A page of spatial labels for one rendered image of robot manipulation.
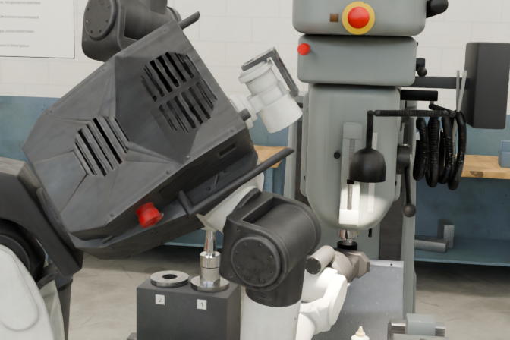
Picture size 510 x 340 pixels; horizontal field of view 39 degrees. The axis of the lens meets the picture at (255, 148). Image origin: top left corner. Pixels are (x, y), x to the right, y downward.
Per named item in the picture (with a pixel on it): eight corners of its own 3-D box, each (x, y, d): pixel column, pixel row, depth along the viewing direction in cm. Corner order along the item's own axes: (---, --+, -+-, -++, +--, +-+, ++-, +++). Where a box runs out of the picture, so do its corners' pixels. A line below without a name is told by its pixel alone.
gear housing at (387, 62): (417, 86, 145) (419, 36, 143) (295, 83, 148) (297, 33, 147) (404, 79, 178) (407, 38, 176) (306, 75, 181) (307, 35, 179)
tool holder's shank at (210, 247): (218, 252, 168) (219, 205, 166) (215, 256, 165) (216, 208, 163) (205, 251, 168) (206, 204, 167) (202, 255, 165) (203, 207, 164)
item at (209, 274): (221, 278, 169) (222, 255, 169) (217, 284, 165) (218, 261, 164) (202, 276, 170) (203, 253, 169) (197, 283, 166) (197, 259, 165)
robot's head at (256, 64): (257, 119, 119) (297, 97, 117) (231, 74, 117) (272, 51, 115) (261, 108, 125) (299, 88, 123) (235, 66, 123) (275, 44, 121)
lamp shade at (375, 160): (355, 183, 138) (357, 151, 137) (344, 175, 145) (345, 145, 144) (391, 182, 139) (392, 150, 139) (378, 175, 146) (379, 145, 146)
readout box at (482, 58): (511, 130, 175) (517, 42, 172) (472, 128, 176) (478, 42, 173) (495, 121, 195) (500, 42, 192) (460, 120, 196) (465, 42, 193)
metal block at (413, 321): (433, 347, 162) (435, 322, 161) (407, 346, 163) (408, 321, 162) (430, 338, 167) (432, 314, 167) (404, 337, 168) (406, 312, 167)
